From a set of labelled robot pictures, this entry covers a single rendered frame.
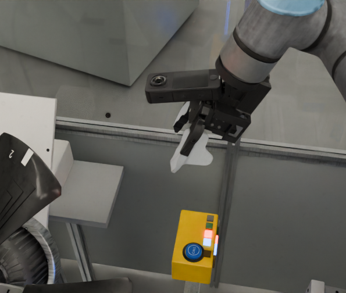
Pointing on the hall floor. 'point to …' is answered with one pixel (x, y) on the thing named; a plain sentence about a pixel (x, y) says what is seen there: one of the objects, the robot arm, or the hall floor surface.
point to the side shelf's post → (81, 251)
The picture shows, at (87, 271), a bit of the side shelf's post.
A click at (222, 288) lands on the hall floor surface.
